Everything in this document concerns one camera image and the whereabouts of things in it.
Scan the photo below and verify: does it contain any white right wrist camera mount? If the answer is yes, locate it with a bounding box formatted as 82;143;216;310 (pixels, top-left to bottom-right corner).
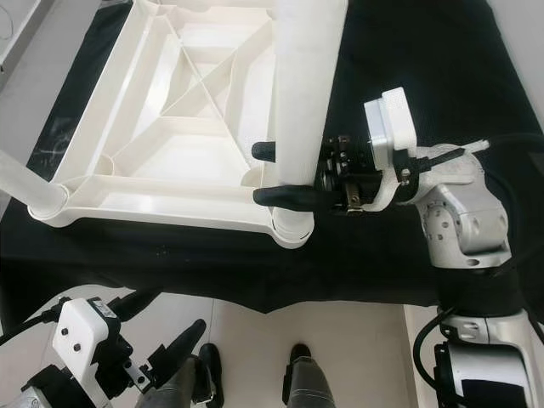
363;87;436;207

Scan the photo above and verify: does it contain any black tablecloth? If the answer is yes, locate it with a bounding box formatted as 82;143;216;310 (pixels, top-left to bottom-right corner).
0;0;544;334

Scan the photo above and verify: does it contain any white plastic table leg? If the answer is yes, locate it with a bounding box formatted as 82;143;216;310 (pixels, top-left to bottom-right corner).
270;0;349;243
0;153;69;224

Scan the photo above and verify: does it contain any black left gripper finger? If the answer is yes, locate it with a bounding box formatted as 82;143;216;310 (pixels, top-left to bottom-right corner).
115;291;162;322
149;319;207;388

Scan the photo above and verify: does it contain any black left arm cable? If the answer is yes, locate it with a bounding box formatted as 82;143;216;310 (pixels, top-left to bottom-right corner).
0;306;65;351

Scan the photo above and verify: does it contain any grey black robot left foot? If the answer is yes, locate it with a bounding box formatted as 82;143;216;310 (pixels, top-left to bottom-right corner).
143;342;225;408

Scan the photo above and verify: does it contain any grey black robot right foot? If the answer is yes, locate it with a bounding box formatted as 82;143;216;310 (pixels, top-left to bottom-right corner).
281;343;337;408

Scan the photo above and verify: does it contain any grey black robot foot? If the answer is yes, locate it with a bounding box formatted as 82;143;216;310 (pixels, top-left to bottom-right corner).
143;342;225;408
281;343;337;408

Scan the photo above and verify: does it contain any cross-shaped clear tape patch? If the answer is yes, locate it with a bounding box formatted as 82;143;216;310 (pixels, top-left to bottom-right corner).
42;117;82;168

